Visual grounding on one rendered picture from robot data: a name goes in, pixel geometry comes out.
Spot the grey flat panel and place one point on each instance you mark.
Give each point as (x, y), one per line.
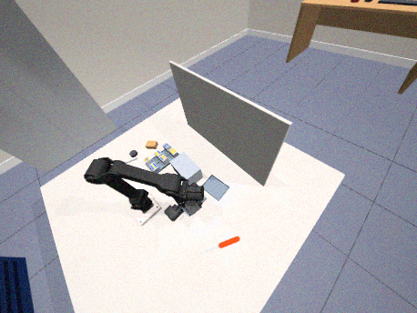
(248, 134)

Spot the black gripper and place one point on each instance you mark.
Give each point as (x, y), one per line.
(173, 212)

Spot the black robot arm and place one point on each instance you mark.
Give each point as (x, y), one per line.
(102, 172)

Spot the orange box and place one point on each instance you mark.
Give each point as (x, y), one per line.
(151, 145)

